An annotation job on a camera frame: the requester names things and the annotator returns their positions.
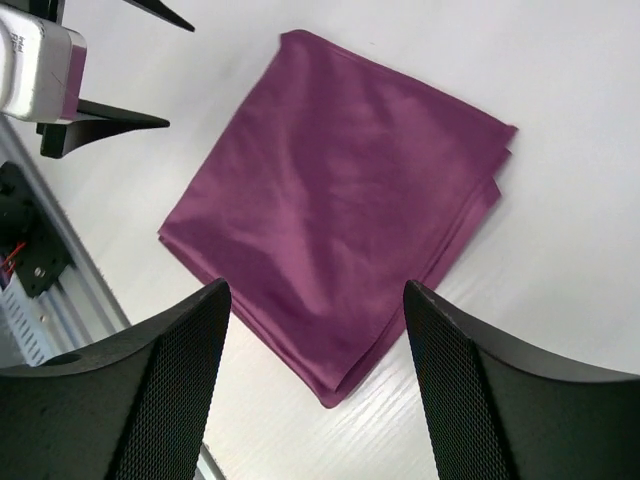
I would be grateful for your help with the aluminium front rail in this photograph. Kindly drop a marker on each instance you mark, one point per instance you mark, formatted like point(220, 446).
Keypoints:
point(79, 309)

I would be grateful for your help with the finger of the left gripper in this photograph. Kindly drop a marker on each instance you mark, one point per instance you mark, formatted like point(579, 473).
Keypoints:
point(93, 122)
point(158, 9)

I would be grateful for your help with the slotted grey cable duct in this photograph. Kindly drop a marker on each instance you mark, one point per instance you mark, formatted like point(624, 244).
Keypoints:
point(24, 325)

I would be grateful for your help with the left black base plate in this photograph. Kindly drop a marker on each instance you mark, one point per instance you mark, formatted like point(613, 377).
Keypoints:
point(31, 247)

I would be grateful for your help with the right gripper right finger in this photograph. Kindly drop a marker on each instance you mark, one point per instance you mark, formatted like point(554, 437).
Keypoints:
point(498, 407)

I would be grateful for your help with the purple satin napkin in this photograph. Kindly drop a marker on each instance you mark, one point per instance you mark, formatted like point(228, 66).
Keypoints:
point(336, 181)

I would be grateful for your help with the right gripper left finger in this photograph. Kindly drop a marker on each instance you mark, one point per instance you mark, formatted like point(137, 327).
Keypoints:
point(131, 406)

